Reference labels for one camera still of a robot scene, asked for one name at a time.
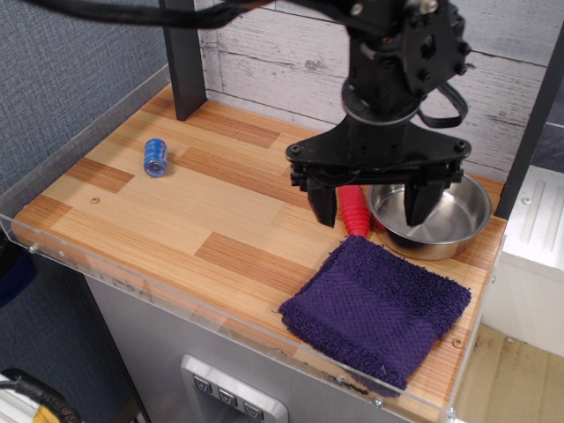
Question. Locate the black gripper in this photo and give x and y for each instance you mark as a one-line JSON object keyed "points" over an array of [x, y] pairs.
{"points": [[359, 153]]}

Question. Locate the stainless steel pan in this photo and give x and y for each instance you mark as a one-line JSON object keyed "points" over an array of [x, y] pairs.
{"points": [[462, 213]]}

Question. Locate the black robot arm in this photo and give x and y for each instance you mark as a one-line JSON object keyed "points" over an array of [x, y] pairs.
{"points": [[398, 103]]}

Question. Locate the purple folded towel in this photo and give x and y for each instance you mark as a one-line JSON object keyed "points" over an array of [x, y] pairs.
{"points": [[373, 311]]}

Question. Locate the white metal side cabinet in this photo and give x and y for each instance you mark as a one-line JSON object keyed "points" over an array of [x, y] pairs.
{"points": [[525, 300]]}

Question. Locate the small blue can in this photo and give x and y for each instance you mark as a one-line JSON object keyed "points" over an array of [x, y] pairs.
{"points": [[155, 160]]}

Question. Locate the silver cabinet with button panel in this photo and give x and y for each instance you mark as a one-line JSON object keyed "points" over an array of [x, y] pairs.
{"points": [[192, 362]]}

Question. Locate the red handled metal spoon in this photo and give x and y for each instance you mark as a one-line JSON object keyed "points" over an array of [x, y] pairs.
{"points": [[354, 210]]}

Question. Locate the dark right vertical post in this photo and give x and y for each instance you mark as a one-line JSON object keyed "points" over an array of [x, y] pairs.
{"points": [[533, 130]]}

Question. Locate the dark vertical post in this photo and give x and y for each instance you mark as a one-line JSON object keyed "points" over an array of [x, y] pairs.
{"points": [[185, 70], [533, 130]]}

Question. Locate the dark left vertical post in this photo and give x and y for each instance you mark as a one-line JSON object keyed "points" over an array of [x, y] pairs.
{"points": [[185, 70]]}

